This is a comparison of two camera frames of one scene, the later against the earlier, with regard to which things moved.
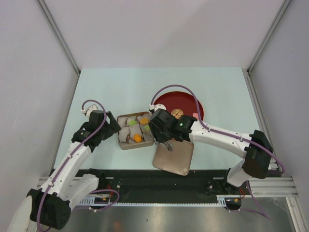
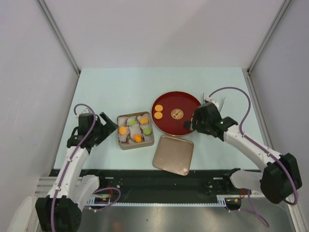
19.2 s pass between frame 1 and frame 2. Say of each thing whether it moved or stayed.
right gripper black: moved
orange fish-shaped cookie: stayed
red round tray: stayed
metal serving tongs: moved
